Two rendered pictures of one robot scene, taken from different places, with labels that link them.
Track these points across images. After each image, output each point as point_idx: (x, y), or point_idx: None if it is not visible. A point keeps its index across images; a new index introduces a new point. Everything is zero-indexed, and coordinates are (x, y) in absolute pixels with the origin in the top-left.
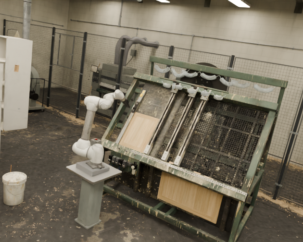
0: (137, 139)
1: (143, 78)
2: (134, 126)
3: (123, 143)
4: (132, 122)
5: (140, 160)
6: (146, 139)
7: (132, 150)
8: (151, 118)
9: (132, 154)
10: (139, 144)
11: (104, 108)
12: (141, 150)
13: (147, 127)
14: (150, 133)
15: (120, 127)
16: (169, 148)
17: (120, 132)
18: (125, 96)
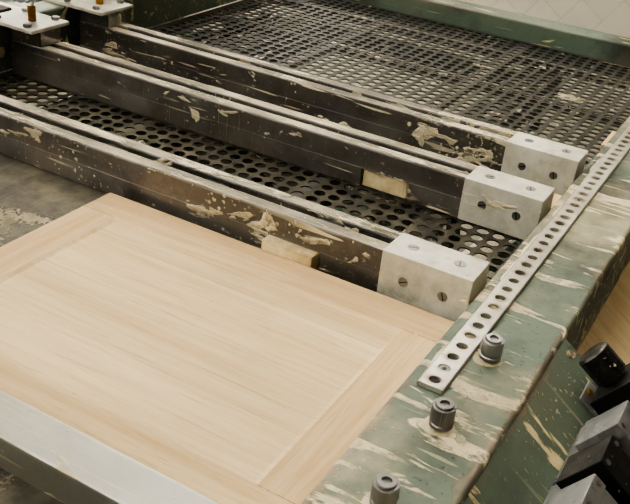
0: (263, 346)
1: None
2: (57, 355)
3: (278, 486)
4: None
5: (556, 327)
6: (297, 283)
7: (423, 369)
8: (65, 230)
9: (490, 375)
10: (338, 342)
11: None
12: (423, 335)
13: (151, 264)
14: (238, 257)
15: None
16: (442, 158)
17: (88, 478)
18: None
